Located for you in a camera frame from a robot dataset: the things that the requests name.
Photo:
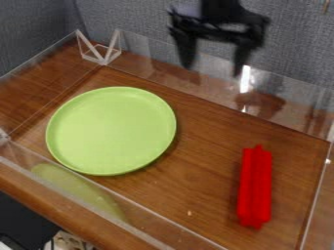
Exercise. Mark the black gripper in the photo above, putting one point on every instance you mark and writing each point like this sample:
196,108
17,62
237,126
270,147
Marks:
240,28

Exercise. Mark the red block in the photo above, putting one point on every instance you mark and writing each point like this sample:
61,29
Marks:
254,197

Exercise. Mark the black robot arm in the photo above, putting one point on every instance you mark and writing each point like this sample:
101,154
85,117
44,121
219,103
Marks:
216,9

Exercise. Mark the green round plate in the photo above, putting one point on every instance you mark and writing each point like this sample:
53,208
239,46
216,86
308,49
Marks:
109,131

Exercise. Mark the black box under table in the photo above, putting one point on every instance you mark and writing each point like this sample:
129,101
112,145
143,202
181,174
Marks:
22,225

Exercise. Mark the clear acrylic corner bracket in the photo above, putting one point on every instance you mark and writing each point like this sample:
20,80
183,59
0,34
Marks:
96,53

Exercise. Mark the clear acrylic enclosure wall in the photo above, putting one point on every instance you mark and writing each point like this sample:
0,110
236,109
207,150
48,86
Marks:
177,204

